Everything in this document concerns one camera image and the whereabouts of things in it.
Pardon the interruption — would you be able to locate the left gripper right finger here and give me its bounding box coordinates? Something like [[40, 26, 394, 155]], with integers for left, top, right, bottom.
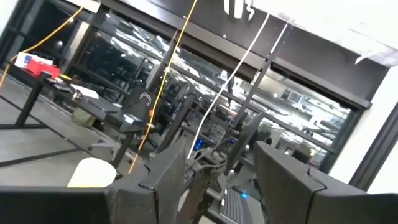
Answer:
[[253, 141, 398, 224]]

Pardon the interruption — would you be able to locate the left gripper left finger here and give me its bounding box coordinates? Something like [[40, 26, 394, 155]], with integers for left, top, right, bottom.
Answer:
[[0, 139, 187, 224]]

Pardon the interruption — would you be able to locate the white yellow wipes canister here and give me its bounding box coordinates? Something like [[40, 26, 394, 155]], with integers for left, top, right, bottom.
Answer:
[[67, 157, 118, 189]]

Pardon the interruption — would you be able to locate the black keyboard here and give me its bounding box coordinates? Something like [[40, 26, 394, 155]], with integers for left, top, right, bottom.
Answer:
[[218, 185, 251, 224]]

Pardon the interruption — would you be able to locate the black office chair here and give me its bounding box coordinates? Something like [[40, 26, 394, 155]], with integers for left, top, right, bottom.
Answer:
[[88, 86, 156, 156]]

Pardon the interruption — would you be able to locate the black side desk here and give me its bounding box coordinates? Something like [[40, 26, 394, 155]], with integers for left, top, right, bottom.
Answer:
[[4, 60, 150, 170]]

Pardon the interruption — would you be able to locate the olive bag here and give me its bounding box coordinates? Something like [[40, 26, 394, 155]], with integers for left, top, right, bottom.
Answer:
[[70, 107, 96, 128]]

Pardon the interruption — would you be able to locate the white paper on desk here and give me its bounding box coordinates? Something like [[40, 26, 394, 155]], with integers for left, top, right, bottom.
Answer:
[[70, 83, 100, 100]]

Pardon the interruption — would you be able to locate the red box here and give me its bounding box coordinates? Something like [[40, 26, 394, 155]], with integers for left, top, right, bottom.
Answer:
[[25, 58, 62, 78]]

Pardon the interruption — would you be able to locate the white box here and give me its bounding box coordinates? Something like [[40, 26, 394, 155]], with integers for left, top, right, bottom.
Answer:
[[14, 52, 54, 68]]

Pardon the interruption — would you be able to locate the yellow hanging cable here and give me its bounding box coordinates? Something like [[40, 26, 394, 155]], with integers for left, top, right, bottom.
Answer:
[[0, 6, 84, 90], [126, 0, 199, 175]]

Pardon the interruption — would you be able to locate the white cable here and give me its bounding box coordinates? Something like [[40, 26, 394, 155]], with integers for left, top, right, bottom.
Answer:
[[185, 12, 271, 160]]

